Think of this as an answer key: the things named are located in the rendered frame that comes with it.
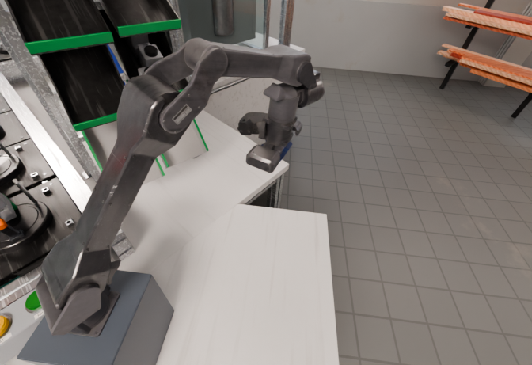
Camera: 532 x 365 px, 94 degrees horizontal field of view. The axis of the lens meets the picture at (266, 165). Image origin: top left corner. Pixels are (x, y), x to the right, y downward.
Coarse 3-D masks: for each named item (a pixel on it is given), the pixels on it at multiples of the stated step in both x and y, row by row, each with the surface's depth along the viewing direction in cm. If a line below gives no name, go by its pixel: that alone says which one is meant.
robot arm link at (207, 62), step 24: (192, 48) 30; (216, 48) 30; (240, 48) 35; (288, 48) 43; (144, 72) 31; (168, 72) 33; (192, 72) 34; (216, 72) 31; (240, 72) 35; (264, 72) 38; (288, 72) 41; (192, 96) 28; (168, 120) 28
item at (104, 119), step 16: (80, 48) 62; (96, 48) 63; (48, 64) 58; (64, 64) 59; (80, 64) 60; (96, 64) 61; (112, 64) 59; (64, 80) 57; (80, 80) 58; (96, 80) 60; (112, 80) 61; (64, 96) 56; (80, 96) 57; (96, 96) 58; (112, 96) 59; (80, 112) 55; (96, 112) 56; (112, 112) 57; (80, 128) 53
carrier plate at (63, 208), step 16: (32, 192) 68; (64, 192) 69; (64, 208) 65; (64, 224) 62; (48, 240) 58; (0, 256) 55; (16, 256) 55; (32, 256) 56; (0, 272) 53; (16, 272) 53
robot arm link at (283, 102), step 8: (272, 88) 45; (280, 88) 45; (288, 88) 47; (296, 88) 49; (304, 88) 50; (272, 96) 45; (280, 96) 45; (288, 96) 46; (296, 96) 47; (272, 104) 48; (280, 104) 47; (288, 104) 47; (296, 104) 48; (272, 112) 49; (280, 112) 48; (288, 112) 48
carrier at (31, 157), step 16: (0, 144) 72; (16, 144) 82; (32, 144) 82; (0, 160) 74; (16, 160) 74; (32, 160) 77; (0, 176) 69; (16, 176) 72; (48, 176) 73; (16, 192) 68
